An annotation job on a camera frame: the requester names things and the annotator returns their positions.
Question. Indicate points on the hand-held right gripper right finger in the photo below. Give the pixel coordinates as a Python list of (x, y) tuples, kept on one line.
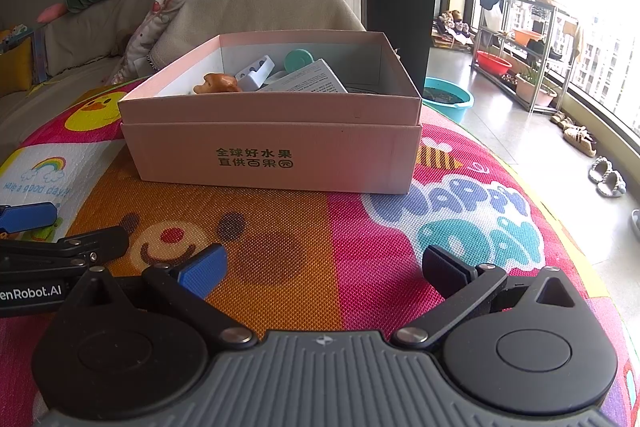
[(447, 269)]

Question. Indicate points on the group of stuffed dolls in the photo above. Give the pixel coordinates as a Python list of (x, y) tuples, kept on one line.
[(452, 29)]

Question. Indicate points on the pair of beige shoes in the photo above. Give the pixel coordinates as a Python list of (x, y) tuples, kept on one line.
[(575, 134)]

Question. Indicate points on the brown bear figurine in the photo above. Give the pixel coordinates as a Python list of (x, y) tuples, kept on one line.
[(215, 83)]

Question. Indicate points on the yellow cushion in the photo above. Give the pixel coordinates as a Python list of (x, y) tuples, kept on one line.
[(15, 67)]

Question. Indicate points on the teal round lid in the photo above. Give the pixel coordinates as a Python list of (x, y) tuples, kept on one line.
[(299, 58)]

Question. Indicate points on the white printed carton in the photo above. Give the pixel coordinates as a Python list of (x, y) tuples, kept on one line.
[(305, 79)]

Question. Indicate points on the potted green plant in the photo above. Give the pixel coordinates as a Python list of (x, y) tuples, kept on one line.
[(535, 87)]

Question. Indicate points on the turquoise plastic basin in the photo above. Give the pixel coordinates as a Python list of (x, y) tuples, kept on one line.
[(450, 104)]

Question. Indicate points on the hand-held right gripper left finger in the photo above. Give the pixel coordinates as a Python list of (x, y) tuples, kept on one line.
[(202, 269)]

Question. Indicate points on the pink cardboard box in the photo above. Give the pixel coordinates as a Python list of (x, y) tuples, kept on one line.
[(300, 157)]

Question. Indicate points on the grey white slipper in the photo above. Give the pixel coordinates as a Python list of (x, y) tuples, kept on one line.
[(612, 184), (599, 169)]

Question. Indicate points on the metal storage rack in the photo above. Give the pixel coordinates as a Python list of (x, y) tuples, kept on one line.
[(537, 99)]

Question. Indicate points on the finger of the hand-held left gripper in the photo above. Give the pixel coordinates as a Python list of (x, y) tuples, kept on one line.
[(75, 247), (27, 216)]

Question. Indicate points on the black pillar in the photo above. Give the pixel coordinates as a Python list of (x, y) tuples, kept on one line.
[(400, 7)]

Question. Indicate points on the beige covered sofa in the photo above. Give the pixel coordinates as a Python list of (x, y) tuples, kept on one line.
[(250, 12)]

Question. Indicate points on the red plastic basin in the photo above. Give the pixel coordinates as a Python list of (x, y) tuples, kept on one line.
[(492, 64)]

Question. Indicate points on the white plastic holder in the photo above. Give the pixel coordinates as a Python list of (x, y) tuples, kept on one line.
[(255, 74)]

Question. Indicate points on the colourful cartoon play mat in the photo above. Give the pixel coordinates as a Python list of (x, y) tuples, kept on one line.
[(350, 232)]

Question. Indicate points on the small pink plush toy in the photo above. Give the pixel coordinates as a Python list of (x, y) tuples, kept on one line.
[(52, 11)]

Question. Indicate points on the orange plastic basin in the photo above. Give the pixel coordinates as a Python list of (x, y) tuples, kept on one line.
[(526, 37)]

